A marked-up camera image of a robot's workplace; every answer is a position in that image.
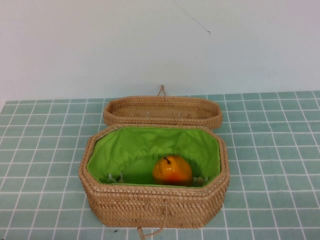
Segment green tile-pattern tablecloth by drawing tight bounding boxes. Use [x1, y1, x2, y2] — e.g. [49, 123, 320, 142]
[0, 90, 320, 240]

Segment green fabric basket lining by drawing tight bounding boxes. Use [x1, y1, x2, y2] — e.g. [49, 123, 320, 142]
[86, 126, 221, 188]

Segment woven rattan basket lid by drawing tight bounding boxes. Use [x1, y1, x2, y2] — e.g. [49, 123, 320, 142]
[103, 84, 223, 131]

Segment orange yellow plastic pear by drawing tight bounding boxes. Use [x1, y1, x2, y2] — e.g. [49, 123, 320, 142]
[152, 155, 193, 187]

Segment woven rattan basket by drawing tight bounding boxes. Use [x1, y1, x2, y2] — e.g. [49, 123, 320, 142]
[77, 123, 231, 240]

